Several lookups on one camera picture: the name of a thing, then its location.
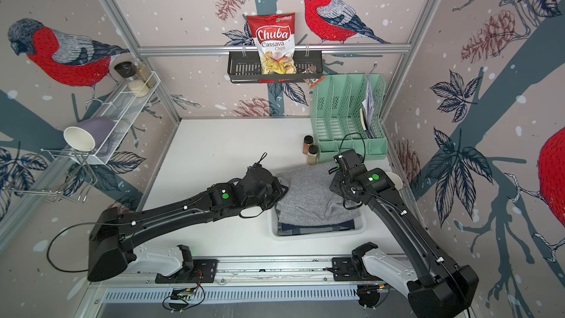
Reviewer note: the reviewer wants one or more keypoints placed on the navy plaid scarf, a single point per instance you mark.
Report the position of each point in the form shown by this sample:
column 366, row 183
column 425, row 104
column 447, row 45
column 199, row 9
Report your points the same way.
column 296, row 230

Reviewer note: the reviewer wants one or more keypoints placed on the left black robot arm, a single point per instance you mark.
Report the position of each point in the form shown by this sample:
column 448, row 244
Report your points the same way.
column 115, row 236

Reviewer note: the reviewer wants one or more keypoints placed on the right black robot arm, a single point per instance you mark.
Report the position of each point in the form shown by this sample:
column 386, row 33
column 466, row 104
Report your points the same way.
column 434, row 284

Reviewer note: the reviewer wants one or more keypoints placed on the purple white cup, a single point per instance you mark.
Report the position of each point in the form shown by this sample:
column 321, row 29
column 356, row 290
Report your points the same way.
column 89, row 134

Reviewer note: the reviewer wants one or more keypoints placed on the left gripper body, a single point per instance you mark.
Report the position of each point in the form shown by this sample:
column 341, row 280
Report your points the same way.
column 272, row 193

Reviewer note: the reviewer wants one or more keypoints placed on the white plastic basket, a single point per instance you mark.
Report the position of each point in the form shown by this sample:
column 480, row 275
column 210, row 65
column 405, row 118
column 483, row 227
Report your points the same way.
column 273, row 220

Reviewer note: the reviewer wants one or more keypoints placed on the black wire wall shelf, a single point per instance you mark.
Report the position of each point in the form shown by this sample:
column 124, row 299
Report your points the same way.
column 246, row 68

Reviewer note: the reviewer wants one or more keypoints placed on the white wire wall shelf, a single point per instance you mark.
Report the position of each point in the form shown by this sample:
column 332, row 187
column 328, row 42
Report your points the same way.
column 122, row 107

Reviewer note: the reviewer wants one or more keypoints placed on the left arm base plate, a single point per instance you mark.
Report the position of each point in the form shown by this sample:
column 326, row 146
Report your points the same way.
column 196, row 271

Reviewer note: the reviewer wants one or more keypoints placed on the papers in organizer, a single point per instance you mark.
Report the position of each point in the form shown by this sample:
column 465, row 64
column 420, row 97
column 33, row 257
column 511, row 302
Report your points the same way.
column 367, row 110

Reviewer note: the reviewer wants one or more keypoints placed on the green plastic file organizer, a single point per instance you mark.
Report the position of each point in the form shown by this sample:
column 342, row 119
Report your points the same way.
column 335, row 117

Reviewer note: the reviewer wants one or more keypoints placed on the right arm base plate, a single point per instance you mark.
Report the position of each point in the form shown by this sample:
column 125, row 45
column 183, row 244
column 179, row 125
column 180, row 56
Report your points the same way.
column 350, row 269

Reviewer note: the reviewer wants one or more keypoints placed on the dark green mug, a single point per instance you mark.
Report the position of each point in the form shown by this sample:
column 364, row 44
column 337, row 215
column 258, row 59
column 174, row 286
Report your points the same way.
column 396, row 179

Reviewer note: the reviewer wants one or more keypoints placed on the brown spice bottle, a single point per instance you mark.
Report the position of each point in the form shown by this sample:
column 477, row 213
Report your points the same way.
column 307, row 142

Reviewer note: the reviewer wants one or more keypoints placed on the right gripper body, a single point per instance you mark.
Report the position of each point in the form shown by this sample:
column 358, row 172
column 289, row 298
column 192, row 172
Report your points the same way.
column 340, row 185

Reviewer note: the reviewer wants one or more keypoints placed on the beige spice bottle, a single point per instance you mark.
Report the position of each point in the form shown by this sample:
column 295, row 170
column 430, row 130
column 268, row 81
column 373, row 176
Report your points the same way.
column 312, row 154

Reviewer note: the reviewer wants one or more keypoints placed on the wire cup holder rack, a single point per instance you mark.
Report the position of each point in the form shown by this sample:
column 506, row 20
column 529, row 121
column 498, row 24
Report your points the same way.
column 50, row 175

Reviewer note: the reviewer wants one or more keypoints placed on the grey scarf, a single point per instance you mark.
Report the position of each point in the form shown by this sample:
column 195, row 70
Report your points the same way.
column 309, row 201

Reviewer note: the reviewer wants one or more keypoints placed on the red Chuba chips bag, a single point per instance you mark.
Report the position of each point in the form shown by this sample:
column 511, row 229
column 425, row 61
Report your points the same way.
column 275, row 41

